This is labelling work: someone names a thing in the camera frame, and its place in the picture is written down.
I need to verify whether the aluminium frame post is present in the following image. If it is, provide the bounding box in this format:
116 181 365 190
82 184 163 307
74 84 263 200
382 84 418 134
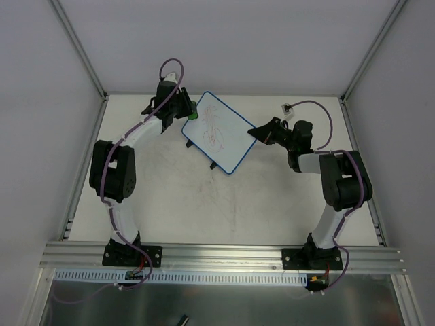
341 0 408 103
48 0 107 100

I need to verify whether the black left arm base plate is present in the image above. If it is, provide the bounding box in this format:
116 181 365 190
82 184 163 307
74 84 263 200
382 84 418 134
102 242 163 268

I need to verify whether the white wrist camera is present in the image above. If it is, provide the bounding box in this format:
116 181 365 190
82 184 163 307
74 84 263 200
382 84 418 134
160 72 178 84
281 103 294 121

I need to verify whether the green bone shaped eraser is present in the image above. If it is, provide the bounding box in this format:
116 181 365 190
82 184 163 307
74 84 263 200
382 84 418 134
188 101 198 120

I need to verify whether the blue framed whiteboard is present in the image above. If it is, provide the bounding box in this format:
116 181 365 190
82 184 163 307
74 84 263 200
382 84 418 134
181 91 256 175

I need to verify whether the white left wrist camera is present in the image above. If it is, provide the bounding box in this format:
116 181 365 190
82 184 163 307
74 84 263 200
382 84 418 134
160 72 178 84

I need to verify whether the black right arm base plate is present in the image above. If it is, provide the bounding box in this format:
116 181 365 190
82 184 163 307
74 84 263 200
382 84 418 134
281 247 343 271

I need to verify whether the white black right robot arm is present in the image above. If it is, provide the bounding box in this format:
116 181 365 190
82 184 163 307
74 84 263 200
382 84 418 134
247 117 372 269

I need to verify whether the aluminium front rail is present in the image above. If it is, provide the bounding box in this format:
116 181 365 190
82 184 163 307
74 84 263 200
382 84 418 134
39 241 408 274

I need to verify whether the white slotted cable duct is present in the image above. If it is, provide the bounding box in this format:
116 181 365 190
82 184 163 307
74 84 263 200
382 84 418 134
54 268 308 287

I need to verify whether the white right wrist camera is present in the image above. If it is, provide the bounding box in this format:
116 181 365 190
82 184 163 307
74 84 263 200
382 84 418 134
281 103 294 121

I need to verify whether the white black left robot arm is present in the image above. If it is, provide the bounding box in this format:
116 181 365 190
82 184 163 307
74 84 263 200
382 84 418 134
89 78 198 265

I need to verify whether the aluminium left frame post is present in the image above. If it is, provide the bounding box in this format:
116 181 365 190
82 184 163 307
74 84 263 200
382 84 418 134
48 0 107 100

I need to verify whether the aluminium right frame post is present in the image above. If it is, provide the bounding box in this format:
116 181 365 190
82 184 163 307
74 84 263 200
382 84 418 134
341 0 408 103

